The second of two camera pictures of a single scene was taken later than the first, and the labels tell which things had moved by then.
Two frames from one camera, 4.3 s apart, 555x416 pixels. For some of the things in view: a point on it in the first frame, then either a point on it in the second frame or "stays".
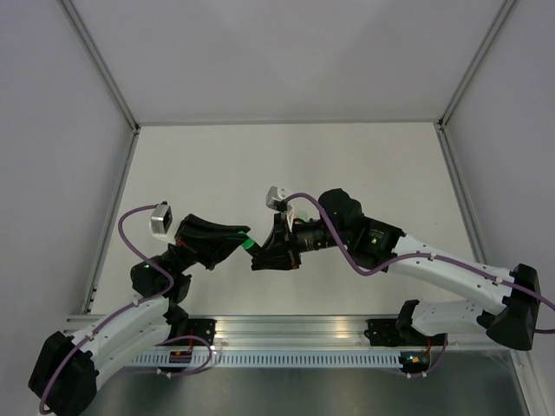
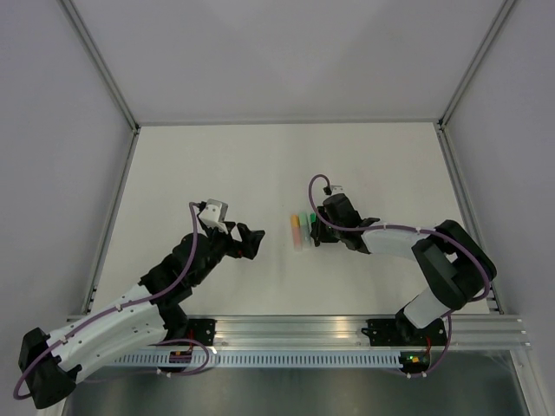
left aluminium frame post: x=108 y=79 stays
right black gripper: x=277 y=251 → x=319 y=234
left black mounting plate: x=204 y=328 stays
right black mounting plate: x=396 y=333 stays
